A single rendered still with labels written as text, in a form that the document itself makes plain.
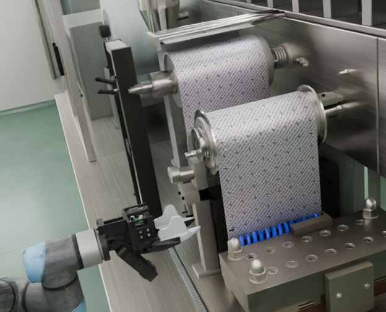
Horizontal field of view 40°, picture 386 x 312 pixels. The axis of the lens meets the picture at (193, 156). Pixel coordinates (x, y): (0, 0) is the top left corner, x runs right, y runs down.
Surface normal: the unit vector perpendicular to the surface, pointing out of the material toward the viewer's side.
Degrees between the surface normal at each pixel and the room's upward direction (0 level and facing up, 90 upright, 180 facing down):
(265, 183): 90
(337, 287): 90
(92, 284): 0
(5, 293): 72
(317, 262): 0
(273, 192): 90
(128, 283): 0
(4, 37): 90
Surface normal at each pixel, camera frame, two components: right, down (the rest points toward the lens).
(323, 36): -0.94, 0.25
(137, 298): -0.14, -0.91
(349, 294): 0.29, 0.33
